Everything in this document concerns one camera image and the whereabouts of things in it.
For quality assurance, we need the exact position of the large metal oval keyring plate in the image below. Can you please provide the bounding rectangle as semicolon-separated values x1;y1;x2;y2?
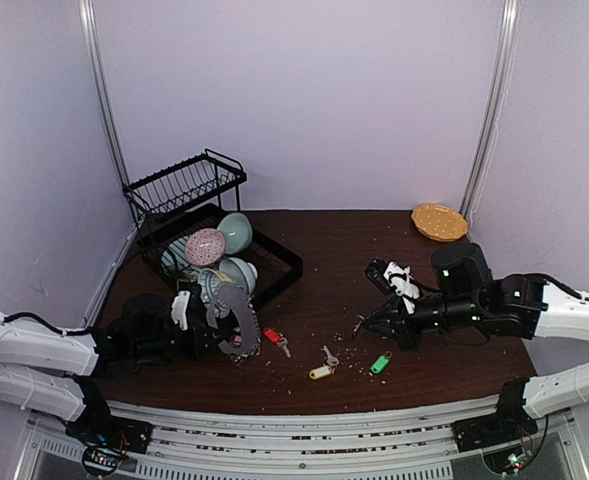
206;282;262;364

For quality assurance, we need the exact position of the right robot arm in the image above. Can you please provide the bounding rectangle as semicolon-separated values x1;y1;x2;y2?
353;243;589;442

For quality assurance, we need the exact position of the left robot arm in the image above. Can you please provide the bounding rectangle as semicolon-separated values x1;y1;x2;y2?
0;283;207;444

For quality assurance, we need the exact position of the red tag with keys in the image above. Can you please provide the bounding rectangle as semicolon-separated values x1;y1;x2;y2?
263;328;291;358

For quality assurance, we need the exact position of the yellow blue patterned bowl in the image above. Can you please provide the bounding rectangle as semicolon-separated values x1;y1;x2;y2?
197;268;231;305

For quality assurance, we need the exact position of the small silver key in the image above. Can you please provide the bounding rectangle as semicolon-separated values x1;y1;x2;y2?
322;345;340;368

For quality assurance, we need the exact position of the yellow key tag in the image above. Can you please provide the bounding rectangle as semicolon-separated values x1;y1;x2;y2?
308;365;334;381

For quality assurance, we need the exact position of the blue lined bowl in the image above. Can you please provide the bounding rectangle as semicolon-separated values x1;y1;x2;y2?
161;236;189;272

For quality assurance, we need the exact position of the white blue striped bowl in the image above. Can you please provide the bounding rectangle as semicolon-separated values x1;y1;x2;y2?
219;257;258;295

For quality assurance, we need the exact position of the pink patterned bowl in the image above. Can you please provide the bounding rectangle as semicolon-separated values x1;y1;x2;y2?
184;228;226;267

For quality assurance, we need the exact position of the yellow dotted plate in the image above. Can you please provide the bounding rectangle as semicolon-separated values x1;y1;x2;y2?
411;204;468;243

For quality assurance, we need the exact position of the light green bowl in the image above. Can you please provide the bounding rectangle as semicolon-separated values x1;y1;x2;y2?
217;212;253;255

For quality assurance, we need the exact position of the black wire dish rack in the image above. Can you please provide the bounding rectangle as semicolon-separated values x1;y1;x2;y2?
122;149;303;309

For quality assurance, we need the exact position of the metal base rail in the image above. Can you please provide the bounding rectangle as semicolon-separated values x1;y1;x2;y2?
10;395;589;479

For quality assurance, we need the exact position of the right aluminium frame post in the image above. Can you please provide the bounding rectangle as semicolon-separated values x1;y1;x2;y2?
460;0;521;223

